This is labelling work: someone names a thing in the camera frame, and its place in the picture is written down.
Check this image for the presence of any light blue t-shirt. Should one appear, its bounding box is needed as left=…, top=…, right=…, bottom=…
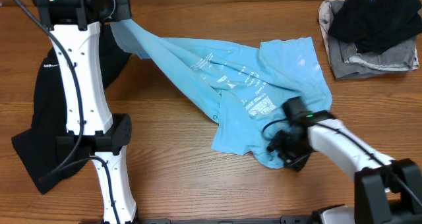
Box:
left=111, top=20, right=332, bottom=169

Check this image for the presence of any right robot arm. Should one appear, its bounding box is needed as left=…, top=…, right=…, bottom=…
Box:
left=267, top=97, right=421, bottom=224

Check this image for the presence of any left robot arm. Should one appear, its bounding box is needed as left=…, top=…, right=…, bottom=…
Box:
left=32, top=0, right=138, bottom=223

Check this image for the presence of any grey folded garment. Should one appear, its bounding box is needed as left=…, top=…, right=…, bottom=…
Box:
left=328, top=0, right=418, bottom=81

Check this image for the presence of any beige patterned garment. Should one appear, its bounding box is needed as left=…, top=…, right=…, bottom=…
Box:
left=318, top=0, right=420, bottom=72

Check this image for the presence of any black garment on pile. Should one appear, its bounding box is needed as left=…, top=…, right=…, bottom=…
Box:
left=328, top=0, right=421, bottom=53

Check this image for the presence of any black t-shirt on left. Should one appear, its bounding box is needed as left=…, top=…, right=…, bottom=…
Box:
left=11, top=25, right=131, bottom=194

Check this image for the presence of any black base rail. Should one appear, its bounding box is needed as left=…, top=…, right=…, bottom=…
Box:
left=136, top=215, right=315, bottom=224

